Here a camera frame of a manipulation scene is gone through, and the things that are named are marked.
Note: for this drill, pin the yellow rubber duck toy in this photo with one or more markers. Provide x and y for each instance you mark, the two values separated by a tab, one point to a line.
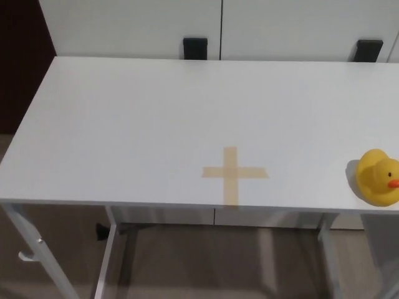
374	177

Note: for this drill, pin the white metal desk leg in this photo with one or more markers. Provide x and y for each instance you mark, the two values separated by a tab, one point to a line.
107	249
37	246
332	255

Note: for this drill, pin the short beige tape strip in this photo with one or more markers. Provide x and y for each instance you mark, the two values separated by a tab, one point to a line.
215	172

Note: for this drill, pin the small black floor object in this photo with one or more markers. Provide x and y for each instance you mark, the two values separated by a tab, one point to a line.
102	232

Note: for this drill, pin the white cabinet panel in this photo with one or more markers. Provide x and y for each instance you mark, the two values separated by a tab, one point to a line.
296	28
131	28

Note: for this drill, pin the white hook on leg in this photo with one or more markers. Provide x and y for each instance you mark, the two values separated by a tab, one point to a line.
26	257

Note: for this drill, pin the black cabinet bracket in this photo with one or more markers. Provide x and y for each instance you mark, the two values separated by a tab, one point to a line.
368	50
195	48

